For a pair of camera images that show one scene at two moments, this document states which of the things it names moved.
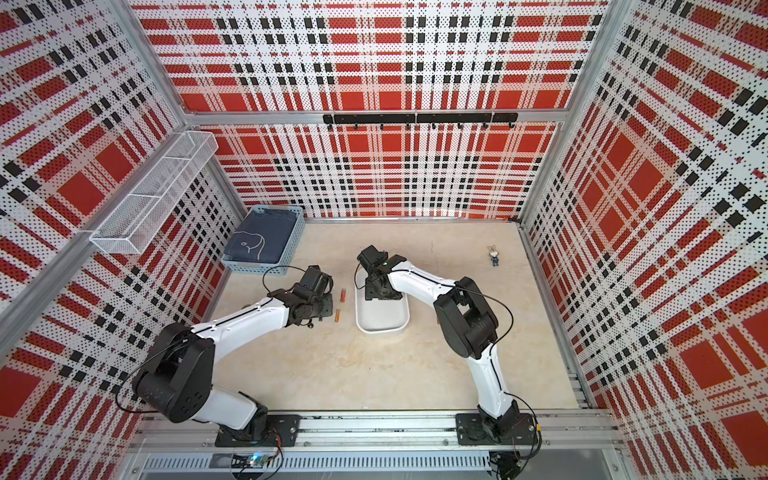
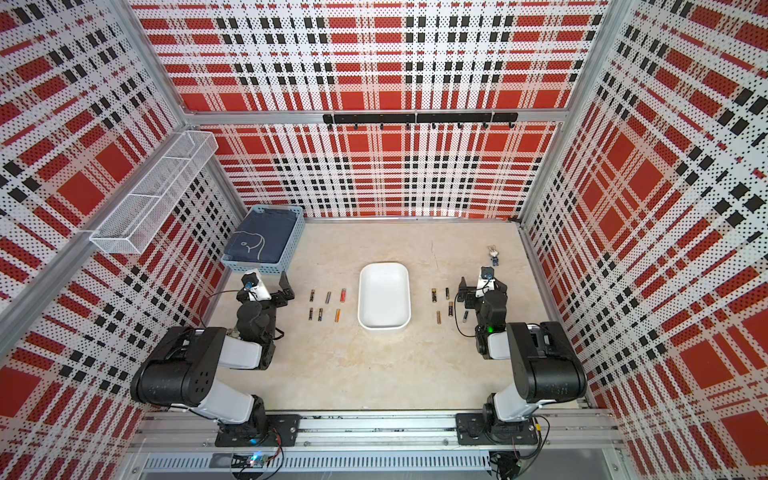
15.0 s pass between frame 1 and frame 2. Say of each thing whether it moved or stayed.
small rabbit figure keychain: stayed
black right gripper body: moved
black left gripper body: moved
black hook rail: stayed
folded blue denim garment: stayed
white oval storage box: stayed
